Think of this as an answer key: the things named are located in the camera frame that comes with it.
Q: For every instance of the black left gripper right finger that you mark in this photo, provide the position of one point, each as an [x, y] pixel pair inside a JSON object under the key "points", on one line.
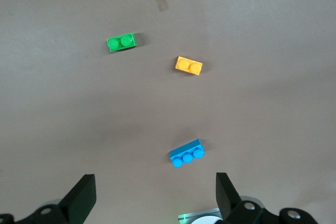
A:
{"points": [[232, 211]]}

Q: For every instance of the blue three-stud block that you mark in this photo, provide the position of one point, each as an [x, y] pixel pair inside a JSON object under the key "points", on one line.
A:
{"points": [[186, 153]]}

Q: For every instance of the brown tape patch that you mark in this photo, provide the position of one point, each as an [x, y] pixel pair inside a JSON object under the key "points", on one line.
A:
{"points": [[162, 4]]}

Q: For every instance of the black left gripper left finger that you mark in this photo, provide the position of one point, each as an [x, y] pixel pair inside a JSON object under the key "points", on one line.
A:
{"points": [[73, 208]]}

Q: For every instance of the yellow two-stud block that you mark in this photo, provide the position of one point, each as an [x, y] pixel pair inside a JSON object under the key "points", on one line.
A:
{"points": [[188, 65]]}

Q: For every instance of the green two-stud block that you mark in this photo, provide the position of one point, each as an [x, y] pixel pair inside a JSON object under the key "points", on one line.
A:
{"points": [[122, 42]]}

